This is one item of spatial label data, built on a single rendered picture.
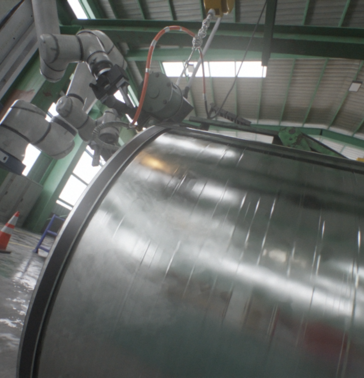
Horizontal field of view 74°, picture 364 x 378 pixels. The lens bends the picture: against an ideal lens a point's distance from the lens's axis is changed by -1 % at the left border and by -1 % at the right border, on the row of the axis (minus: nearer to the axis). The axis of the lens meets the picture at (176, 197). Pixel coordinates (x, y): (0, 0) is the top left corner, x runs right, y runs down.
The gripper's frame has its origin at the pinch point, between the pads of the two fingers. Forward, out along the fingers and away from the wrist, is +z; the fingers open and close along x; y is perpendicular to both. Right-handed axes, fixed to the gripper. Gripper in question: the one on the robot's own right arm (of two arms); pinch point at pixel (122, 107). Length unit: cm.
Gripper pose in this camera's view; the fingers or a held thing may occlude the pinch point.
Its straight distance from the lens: 94.1
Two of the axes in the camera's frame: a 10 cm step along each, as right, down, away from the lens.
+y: -4.2, 0.3, -9.1
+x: 7.8, -5.0, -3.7
